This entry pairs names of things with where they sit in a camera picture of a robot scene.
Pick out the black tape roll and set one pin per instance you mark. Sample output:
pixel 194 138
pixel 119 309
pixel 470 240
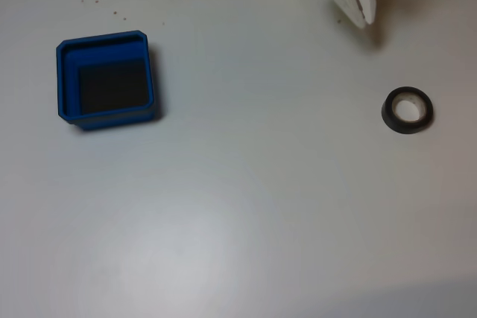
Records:
pixel 389 117

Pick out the blue square box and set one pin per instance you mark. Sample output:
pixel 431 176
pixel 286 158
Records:
pixel 69 83

